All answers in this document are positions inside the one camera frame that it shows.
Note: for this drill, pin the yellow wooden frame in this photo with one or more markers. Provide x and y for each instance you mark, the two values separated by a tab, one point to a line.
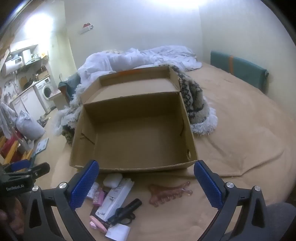
15	151

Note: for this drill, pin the white kitchen cabinet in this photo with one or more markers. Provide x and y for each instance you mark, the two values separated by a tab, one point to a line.
30	102
23	46

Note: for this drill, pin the shaggy patterned blanket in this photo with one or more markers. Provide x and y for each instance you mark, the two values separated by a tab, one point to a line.
194	99

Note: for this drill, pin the teal cushion orange stripe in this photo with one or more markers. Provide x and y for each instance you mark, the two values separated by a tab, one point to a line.
238	67

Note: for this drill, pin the white hanging garment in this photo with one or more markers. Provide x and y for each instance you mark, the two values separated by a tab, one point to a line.
5	118

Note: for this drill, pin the cardboard box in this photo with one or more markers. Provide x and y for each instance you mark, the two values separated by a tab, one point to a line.
138	134

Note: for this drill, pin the white upper kitchen cabinet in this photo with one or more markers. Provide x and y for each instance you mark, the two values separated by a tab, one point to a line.
23	46

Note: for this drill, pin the person's left hand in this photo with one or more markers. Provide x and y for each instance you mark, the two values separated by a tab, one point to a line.
7	214

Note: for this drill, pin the white remote control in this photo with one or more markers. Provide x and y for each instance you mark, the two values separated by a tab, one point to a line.
116	197

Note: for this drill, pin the dark teal cloth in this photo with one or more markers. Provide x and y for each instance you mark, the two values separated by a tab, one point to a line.
67	84

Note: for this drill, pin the white washing machine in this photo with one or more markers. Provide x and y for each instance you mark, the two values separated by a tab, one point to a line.
45	90

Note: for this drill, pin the grey plastic bag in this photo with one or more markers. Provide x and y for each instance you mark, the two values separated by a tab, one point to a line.
29	127

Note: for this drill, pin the white duvet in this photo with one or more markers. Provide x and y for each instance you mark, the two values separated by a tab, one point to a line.
129	60

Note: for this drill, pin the person's grey trousers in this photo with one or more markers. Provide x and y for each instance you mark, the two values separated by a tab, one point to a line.
281	222

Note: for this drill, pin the beige bed sheet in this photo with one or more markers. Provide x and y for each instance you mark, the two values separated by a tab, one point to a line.
242	139

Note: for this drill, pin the pink patterned bottle gold cap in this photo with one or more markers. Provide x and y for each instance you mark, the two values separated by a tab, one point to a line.
99	197

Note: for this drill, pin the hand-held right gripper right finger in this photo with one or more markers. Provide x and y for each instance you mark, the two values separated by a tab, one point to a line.
208	184

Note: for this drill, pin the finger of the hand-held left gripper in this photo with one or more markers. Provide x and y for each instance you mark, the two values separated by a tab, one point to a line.
22	165
37	169

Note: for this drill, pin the small beige table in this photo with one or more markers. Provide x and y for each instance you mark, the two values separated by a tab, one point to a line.
57	97

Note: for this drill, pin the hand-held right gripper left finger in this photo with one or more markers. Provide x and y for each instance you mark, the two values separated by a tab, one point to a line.
83	183

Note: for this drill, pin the white water heater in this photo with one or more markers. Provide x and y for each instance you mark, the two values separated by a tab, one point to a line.
12	64

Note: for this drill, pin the book with light cover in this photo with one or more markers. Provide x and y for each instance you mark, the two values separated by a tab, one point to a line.
41	146

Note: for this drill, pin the white bottle red label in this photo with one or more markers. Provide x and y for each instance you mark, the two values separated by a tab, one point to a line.
93	190

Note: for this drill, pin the red stool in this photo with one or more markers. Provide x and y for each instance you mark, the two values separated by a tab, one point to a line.
9	146

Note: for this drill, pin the white earbuds case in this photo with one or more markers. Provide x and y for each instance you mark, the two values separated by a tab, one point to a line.
112	180

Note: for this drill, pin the white wall shelf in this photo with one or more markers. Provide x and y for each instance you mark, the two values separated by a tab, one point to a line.
86	27

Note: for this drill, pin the black cylindrical battery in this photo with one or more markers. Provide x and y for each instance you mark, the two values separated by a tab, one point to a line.
133	205

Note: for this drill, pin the white paper card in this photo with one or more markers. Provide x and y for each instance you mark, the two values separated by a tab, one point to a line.
118	231

